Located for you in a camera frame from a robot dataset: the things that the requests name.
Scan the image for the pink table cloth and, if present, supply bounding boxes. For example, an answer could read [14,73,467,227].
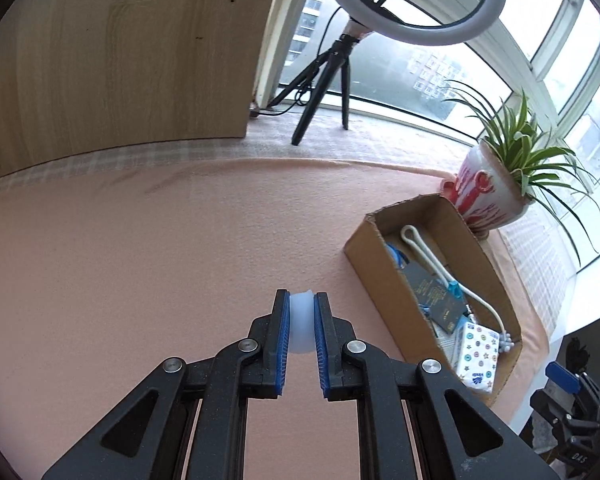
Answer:
[0,157,551,480]

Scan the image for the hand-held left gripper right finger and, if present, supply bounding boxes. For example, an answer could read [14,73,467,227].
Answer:
[316,291,561,480]

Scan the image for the dark booklet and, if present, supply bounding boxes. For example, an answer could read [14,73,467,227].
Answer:
[402,262,468,333]

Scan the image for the white red flower pot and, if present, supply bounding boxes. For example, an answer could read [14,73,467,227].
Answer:
[452,140,533,231]

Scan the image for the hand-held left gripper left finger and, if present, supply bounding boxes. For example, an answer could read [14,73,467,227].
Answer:
[40,289,291,480]

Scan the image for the patterned white tissue pack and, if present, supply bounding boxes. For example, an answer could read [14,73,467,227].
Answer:
[450,321,502,393]

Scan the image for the light wooden board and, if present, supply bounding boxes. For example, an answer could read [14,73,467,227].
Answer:
[0,0,286,183]

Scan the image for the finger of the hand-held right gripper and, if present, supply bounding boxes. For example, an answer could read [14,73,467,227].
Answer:
[530,361,581,426]

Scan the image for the translucent white cap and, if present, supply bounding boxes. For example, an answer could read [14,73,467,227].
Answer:
[287,290,317,356]

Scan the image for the white flexible stick flower tip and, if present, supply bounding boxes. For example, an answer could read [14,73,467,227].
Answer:
[400,225,523,356]

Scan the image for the green spider plant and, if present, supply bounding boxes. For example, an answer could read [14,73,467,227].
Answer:
[442,80,600,266]

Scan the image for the cardboard box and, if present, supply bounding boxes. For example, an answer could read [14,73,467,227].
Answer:
[343,192,523,406]

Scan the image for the black power cable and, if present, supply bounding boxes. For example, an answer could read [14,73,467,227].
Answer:
[257,5,351,116]

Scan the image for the black tripod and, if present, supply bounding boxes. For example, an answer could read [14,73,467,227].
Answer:
[291,32,366,147]

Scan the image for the white ring light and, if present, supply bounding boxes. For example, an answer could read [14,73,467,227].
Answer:
[316,0,508,46]

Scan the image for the blue clothespin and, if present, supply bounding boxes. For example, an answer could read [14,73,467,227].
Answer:
[445,280,473,311]

